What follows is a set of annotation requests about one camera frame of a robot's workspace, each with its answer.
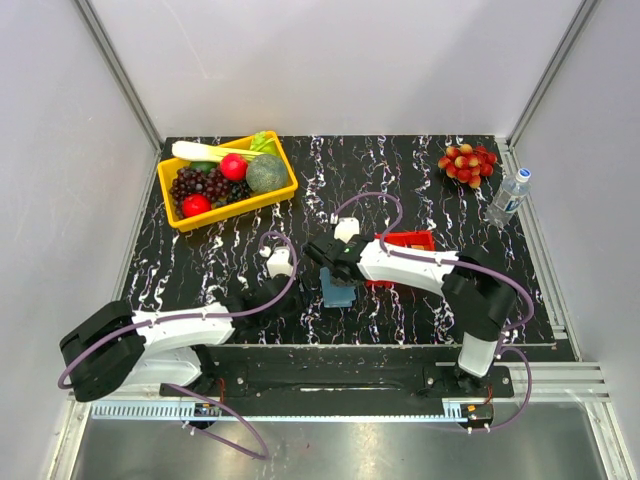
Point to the clear water bottle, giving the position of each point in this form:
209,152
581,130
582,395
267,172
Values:
510,195

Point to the red apple lower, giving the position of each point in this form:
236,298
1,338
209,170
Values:
194,205

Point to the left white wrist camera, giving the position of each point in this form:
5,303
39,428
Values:
278,261

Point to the blue card holder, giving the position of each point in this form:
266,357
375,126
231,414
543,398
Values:
335,296

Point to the red apple upper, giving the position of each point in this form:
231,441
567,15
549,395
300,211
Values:
233,167

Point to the green cantaloupe melon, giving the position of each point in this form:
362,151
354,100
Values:
266,173

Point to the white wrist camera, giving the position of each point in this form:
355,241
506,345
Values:
278,261
344,228

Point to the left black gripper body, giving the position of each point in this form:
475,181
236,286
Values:
295,307

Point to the red plastic bin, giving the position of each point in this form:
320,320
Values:
419,240

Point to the red apple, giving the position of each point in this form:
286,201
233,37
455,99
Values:
233,167
194,205

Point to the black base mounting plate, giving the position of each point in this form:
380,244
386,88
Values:
431,371

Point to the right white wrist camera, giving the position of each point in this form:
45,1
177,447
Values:
344,228

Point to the white green leek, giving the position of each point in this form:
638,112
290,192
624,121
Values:
252,147

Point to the dark blue grape bunch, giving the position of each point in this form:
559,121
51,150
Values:
239,191

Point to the lychee fruit cluster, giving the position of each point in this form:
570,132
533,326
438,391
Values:
468,165

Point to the green lime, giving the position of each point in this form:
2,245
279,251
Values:
203,166

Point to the yellow plastic tray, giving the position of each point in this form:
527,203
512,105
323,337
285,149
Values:
220,209

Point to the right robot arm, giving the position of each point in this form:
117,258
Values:
481,299

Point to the purple grape bunch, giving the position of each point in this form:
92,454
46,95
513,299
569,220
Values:
213,185

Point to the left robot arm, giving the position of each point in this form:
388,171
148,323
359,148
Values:
118,346

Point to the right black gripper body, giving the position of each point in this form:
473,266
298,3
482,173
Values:
332,269

